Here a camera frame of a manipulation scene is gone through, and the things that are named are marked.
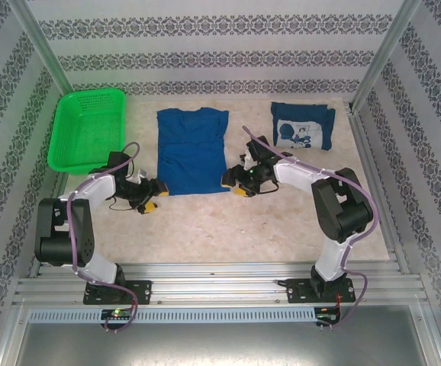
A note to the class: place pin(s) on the bright blue t-shirt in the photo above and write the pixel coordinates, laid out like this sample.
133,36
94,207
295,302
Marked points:
190,160

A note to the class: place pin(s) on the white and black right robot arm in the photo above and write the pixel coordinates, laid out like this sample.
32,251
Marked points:
297,175

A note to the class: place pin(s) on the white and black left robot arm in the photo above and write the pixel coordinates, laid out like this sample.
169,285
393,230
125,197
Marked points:
98,190

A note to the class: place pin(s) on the folded dark blue printed t-shirt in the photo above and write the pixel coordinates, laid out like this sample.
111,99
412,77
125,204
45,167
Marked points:
319,122

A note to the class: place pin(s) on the green plastic basket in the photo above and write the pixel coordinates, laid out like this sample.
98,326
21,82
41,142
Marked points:
87,126

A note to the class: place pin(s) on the grey metal sheet panel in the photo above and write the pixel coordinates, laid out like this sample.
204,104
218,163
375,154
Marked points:
220,347

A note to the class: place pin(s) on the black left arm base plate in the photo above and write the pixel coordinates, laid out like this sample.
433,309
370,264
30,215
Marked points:
140,291

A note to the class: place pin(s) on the aluminium rail frame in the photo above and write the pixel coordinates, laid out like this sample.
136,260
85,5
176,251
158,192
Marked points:
220,286

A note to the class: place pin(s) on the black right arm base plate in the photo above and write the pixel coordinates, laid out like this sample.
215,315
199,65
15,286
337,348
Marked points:
297,291

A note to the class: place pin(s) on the aluminium corner post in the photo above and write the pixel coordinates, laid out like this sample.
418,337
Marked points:
41,49
384,53

